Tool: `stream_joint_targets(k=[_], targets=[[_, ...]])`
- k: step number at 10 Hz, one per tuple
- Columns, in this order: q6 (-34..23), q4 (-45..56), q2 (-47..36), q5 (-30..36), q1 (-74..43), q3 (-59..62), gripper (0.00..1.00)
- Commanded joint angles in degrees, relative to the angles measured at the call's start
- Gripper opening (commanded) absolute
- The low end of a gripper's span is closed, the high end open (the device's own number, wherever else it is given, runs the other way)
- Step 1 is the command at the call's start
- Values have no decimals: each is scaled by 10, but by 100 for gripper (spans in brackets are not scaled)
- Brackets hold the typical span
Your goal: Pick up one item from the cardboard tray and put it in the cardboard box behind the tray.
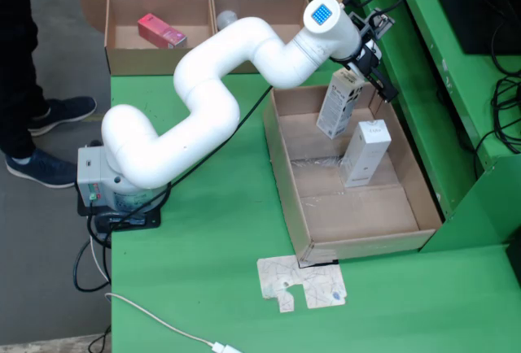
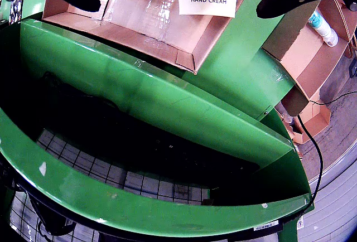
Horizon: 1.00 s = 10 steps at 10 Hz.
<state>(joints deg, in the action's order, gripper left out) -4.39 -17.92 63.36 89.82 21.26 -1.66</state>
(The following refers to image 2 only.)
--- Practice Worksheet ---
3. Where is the small black box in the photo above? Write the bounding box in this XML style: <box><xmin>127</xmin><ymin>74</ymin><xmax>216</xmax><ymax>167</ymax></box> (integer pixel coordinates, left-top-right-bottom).
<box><xmin>348</xmin><ymin>56</ymin><xmax>357</xmax><ymax>78</ymax></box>

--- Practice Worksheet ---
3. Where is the green metal shelf rack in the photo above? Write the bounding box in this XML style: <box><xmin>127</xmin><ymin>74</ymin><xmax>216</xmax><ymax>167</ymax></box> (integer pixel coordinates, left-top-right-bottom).
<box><xmin>0</xmin><ymin>17</ymin><xmax>315</xmax><ymax>242</ymax></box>

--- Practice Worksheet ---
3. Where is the shallow cardboard tray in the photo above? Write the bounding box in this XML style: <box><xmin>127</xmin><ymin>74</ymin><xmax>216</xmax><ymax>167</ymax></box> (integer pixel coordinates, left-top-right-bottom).
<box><xmin>41</xmin><ymin>0</ymin><xmax>262</xmax><ymax>75</ymax></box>

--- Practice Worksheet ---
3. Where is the white teal bottle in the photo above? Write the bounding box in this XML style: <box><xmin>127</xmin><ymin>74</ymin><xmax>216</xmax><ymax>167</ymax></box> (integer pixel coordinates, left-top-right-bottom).
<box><xmin>308</xmin><ymin>10</ymin><xmax>340</xmax><ymax>47</ymax></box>

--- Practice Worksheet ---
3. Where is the black power cable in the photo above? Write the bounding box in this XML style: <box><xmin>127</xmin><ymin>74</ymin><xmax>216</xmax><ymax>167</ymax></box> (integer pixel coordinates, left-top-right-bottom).
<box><xmin>296</xmin><ymin>113</ymin><xmax>324</xmax><ymax>206</ymax></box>

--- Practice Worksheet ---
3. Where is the black power adapter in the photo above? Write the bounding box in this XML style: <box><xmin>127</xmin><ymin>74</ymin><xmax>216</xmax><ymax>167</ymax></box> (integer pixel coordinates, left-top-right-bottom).
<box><xmin>252</xmin><ymin>219</ymin><xmax>281</xmax><ymax>233</ymax></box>

